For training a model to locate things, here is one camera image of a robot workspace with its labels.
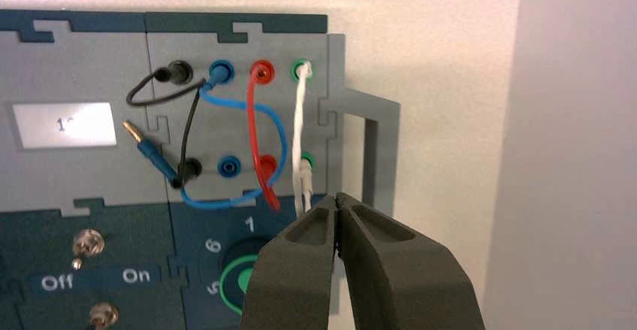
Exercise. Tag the metal toggle switch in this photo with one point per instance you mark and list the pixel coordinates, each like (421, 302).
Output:
(88, 243)
(103, 315)

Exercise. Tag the white display window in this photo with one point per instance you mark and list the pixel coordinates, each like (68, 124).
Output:
(64, 126)

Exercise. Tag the green rotary knob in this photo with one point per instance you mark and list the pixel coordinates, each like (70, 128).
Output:
(245, 280)

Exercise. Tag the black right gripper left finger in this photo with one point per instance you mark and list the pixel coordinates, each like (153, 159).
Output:
(293, 278)

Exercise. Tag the gray and dark blue control box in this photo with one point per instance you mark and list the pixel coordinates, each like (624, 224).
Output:
(74, 178)

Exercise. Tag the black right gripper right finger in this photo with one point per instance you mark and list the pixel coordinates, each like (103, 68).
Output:
(403, 283)

